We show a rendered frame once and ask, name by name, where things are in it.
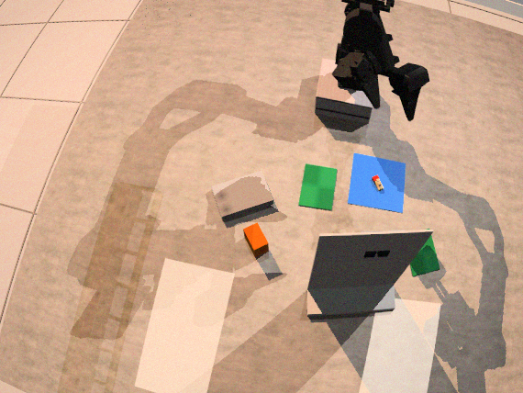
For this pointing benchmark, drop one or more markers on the blue flat square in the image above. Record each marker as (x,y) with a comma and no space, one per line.
(363,191)

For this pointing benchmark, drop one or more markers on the green flat rectangular pad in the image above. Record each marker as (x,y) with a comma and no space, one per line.
(318,187)

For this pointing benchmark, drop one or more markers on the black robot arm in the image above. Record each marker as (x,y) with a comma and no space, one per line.
(362,33)

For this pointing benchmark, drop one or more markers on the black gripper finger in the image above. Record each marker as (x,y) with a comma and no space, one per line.
(371,90)
(409,102)

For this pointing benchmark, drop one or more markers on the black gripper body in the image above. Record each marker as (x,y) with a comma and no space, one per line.
(404,79)

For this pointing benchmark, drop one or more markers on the dark green flat square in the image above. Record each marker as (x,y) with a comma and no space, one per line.
(426,260)

